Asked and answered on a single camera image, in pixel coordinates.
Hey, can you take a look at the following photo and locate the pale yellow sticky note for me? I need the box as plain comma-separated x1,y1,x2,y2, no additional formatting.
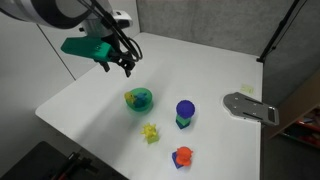
240,83,255,94

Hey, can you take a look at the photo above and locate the yellow spiky toy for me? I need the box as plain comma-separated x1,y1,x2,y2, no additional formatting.
140,122,158,138

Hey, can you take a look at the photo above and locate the black tripod stand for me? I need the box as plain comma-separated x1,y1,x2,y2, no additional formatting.
256,0,302,64

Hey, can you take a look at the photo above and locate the green toy block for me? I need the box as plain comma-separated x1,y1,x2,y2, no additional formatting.
176,114,192,126

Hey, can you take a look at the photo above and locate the black case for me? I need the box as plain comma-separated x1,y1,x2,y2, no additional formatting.
0,140,130,180

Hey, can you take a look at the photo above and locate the black cable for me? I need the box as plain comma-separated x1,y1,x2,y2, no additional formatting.
89,0,144,62
77,0,138,61

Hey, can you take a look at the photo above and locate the wooden shelf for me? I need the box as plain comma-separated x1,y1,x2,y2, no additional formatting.
266,70,320,149

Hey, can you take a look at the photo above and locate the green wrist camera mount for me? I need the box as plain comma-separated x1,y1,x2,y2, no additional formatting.
60,36,114,63

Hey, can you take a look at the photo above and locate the blue rubber animal toy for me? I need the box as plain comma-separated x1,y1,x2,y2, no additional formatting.
133,92,148,109

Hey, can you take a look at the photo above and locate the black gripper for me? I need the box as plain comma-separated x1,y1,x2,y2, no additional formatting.
100,32,137,79

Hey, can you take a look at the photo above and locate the red black hand tool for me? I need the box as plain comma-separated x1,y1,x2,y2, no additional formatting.
49,151,98,180

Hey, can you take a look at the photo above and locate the yellow-green toy block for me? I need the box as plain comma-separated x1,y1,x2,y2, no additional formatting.
146,132,160,145

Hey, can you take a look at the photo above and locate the grey metal mounting plate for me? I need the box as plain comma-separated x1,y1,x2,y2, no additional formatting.
222,92,280,127

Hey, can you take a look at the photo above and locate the blue flat toy block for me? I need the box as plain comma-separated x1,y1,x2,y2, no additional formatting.
171,151,185,170

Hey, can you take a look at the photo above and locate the orange rubber toy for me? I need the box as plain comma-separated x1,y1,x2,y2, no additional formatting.
175,146,194,167

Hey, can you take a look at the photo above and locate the green translucent bowl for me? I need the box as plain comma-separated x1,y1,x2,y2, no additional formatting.
125,87,154,115

